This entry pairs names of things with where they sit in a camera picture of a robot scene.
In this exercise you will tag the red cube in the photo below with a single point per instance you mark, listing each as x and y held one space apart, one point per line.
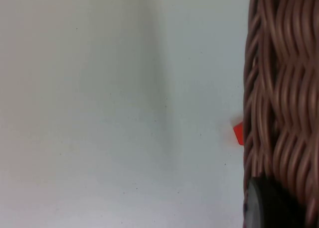
239 134

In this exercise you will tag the dark brown wicker basket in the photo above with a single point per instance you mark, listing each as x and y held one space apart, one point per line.
281 83

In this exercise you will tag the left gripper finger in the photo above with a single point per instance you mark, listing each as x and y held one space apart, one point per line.
269 208

